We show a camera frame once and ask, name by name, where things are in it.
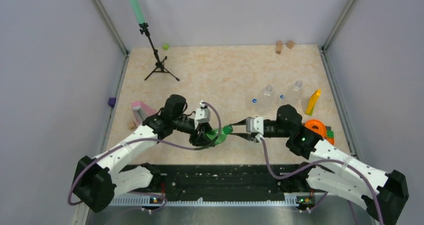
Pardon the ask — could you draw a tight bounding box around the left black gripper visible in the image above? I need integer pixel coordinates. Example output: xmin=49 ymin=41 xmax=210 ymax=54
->
xmin=172 ymin=115 xmax=216 ymax=146

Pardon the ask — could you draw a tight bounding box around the green plastic bottle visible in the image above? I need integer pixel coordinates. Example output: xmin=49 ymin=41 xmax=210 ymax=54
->
xmin=206 ymin=125 xmax=233 ymax=147

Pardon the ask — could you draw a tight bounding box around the clear bottle blue-white cap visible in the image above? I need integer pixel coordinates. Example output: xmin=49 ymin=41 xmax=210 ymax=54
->
xmin=256 ymin=85 xmax=275 ymax=115

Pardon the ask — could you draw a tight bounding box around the clear plastic bottle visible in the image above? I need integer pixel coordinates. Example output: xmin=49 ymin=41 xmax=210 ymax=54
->
xmin=281 ymin=80 xmax=303 ymax=107

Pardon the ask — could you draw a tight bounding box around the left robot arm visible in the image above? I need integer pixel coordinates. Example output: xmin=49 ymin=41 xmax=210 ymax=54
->
xmin=67 ymin=94 xmax=219 ymax=213

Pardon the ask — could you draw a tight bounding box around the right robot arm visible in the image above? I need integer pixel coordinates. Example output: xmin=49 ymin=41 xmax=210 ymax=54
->
xmin=234 ymin=104 xmax=409 ymax=225

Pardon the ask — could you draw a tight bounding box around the pink toy toaster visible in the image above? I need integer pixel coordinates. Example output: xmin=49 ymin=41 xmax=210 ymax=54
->
xmin=131 ymin=101 xmax=158 ymax=127

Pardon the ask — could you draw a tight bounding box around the orange tape dispenser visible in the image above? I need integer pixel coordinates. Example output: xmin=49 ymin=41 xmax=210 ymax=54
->
xmin=304 ymin=119 xmax=327 ymax=139

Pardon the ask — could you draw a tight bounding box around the small wooden cube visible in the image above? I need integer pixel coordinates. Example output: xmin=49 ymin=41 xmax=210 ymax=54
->
xmin=127 ymin=121 xmax=138 ymax=131

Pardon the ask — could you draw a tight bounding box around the yellow green block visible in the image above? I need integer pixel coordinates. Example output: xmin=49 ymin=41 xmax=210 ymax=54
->
xmin=305 ymin=89 xmax=322 ymax=116

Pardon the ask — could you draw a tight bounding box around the black tripod green pole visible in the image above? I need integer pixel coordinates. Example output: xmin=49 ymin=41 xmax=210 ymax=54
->
xmin=128 ymin=0 xmax=180 ymax=82

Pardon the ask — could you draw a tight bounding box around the small green lego brick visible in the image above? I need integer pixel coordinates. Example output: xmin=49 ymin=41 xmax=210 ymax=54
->
xmin=326 ymin=130 xmax=334 ymax=139

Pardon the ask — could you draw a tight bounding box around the wooden block left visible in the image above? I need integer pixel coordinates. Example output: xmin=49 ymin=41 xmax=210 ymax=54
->
xmin=275 ymin=40 xmax=284 ymax=55

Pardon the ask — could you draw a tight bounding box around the wooden block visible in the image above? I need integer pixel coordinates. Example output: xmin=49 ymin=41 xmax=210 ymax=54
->
xmin=285 ymin=40 xmax=296 ymax=50
xmin=275 ymin=40 xmax=284 ymax=55

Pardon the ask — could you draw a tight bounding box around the purple small object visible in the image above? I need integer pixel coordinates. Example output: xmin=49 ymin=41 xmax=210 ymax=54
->
xmin=107 ymin=97 xmax=117 ymax=108

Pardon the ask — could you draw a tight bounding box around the wooden block right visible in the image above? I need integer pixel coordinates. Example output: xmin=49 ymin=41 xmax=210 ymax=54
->
xmin=285 ymin=40 xmax=296 ymax=50

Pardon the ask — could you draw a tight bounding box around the small green cap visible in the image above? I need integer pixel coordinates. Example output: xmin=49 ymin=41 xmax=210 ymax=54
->
xmin=162 ymin=43 xmax=170 ymax=51

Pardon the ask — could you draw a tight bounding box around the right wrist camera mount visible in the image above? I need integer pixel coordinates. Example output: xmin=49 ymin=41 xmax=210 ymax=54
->
xmin=245 ymin=116 xmax=264 ymax=135

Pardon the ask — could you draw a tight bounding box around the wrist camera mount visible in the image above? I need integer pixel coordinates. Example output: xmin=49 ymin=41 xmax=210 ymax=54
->
xmin=245 ymin=116 xmax=264 ymax=135
xmin=194 ymin=100 xmax=211 ymax=129

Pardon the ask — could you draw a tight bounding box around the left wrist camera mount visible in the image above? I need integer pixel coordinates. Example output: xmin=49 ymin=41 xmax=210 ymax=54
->
xmin=194 ymin=100 xmax=211 ymax=129

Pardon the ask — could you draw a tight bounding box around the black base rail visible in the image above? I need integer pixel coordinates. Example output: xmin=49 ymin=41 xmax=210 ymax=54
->
xmin=117 ymin=163 xmax=327 ymax=206

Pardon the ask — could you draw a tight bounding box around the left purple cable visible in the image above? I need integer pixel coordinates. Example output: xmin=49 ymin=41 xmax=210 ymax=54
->
xmin=67 ymin=101 xmax=223 ymax=214

